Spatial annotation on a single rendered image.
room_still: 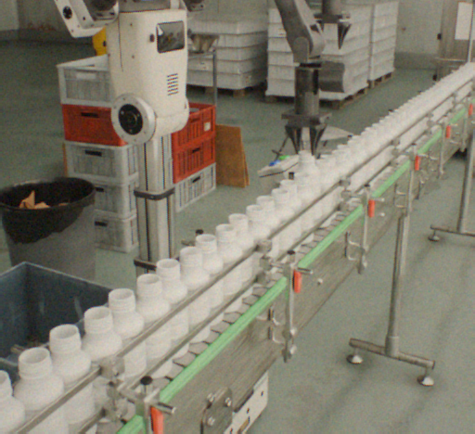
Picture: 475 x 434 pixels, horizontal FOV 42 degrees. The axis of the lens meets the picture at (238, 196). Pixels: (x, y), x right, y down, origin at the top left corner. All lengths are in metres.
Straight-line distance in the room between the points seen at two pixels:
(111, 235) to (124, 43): 2.14
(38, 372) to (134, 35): 1.22
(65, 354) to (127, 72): 1.17
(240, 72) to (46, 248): 5.87
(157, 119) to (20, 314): 0.69
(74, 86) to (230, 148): 1.55
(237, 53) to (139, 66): 6.59
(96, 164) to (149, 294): 2.82
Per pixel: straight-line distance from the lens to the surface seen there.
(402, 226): 2.51
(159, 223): 2.05
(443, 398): 2.75
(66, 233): 2.91
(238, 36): 8.38
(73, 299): 1.52
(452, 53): 5.82
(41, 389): 0.83
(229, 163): 4.87
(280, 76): 8.05
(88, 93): 3.66
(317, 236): 1.54
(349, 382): 2.74
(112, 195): 3.75
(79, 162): 3.82
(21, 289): 1.61
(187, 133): 4.41
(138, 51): 1.85
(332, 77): 1.40
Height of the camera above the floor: 1.61
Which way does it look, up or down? 20 degrees down
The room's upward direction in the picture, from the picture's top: straight up
